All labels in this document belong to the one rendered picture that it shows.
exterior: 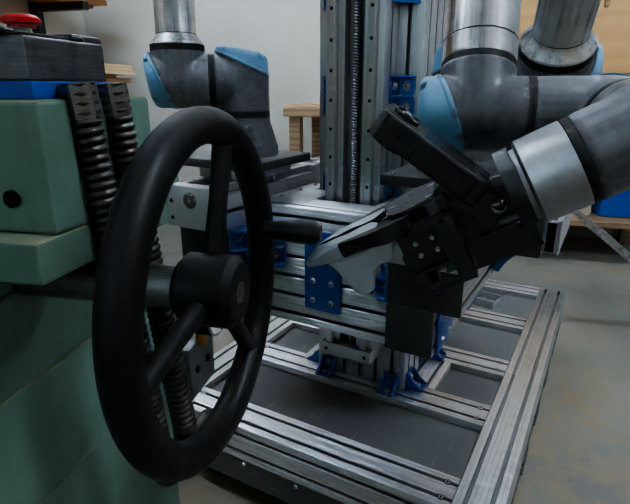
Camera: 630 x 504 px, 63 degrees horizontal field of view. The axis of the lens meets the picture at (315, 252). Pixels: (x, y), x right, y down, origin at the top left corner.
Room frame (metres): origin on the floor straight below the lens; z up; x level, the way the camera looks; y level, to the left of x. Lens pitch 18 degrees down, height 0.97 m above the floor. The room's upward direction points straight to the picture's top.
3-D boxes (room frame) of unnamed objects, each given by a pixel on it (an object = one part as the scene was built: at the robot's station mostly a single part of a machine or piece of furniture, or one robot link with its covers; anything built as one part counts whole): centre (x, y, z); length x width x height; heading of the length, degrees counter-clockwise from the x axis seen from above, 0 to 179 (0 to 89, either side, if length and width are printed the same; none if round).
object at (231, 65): (1.21, 0.17, 0.98); 0.13 x 0.12 x 0.14; 100
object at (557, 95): (0.51, -0.27, 0.94); 0.11 x 0.11 x 0.08; 75
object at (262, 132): (1.21, 0.16, 0.87); 0.15 x 0.15 x 0.10
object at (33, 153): (0.42, 0.23, 0.91); 0.15 x 0.14 x 0.09; 168
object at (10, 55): (0.43, 0.22, 0.99); 0.13 x 0.11 x 0.06; 168
